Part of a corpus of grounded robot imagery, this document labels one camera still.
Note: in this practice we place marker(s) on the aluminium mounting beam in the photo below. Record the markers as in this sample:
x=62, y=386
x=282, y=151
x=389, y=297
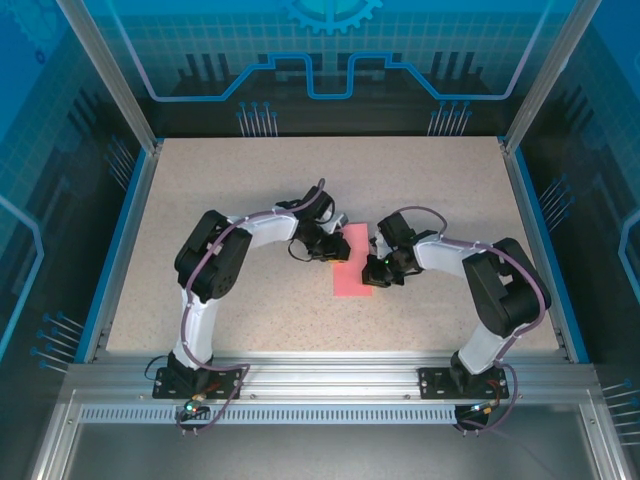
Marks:
x=330, y=375

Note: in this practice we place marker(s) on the aluminium side rail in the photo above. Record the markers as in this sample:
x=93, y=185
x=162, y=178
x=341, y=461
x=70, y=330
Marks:
x=126, y=250
x=540, y=250

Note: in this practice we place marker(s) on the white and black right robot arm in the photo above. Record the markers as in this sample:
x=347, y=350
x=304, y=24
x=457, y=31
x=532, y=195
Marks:
x=480, y=345

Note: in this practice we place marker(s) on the grey metal tray shelf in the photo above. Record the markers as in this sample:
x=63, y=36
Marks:
x=325, y=450

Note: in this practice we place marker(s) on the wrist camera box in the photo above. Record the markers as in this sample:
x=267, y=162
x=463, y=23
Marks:
x=380, y=245
x=339, y=224

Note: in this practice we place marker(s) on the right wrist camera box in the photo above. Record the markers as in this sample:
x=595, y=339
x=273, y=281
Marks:
x=380, y=245

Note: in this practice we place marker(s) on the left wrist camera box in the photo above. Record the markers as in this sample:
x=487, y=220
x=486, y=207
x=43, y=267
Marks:
x=339, y=224

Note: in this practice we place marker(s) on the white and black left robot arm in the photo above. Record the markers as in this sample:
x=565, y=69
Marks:
x=200, y=320

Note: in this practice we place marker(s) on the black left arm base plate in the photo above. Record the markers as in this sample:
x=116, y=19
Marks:
x=165, y=387

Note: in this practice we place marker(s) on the aluminium frame post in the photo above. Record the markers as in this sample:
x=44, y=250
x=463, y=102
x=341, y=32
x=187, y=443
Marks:
x=545, y=75
x=117, y=75

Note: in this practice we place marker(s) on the pink paper sheet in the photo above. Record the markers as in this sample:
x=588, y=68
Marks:
x=352, y=280

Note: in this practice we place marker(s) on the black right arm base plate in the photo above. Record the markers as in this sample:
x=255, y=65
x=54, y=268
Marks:
x=432, y=385

